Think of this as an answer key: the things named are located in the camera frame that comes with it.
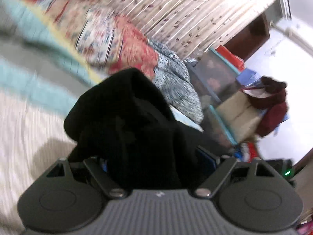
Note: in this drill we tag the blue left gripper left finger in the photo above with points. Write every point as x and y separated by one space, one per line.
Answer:
104 165

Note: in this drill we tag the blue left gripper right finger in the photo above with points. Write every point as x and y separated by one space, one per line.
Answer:
207 160

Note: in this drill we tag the black pants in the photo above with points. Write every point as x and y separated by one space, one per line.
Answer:
126 121

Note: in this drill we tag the cardboard box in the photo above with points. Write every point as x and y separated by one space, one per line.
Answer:
239 116

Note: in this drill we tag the maroon clothes pile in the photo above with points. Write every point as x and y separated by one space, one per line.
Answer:
274 104

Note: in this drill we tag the teal-framed storage box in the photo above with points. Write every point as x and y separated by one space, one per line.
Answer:
214 79

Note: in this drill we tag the striped teal beige quilt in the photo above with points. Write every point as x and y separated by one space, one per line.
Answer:
42 77

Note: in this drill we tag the red floral patchwork blanket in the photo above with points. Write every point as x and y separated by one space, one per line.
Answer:
89 39

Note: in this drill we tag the beige leaf print curtain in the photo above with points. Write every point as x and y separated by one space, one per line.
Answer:
186 26

